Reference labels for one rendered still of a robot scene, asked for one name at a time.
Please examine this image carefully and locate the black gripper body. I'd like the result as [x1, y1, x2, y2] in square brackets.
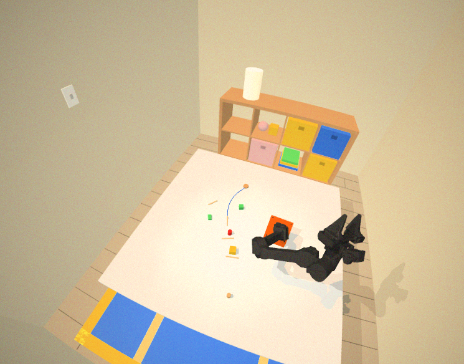
[317, 229, 365, 261]

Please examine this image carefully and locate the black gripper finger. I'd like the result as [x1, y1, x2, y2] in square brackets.
[323, 214, 348, 241]
[345, 214, 363, 237]

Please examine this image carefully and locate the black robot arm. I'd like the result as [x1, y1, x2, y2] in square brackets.
[252, 222, 366, 282]

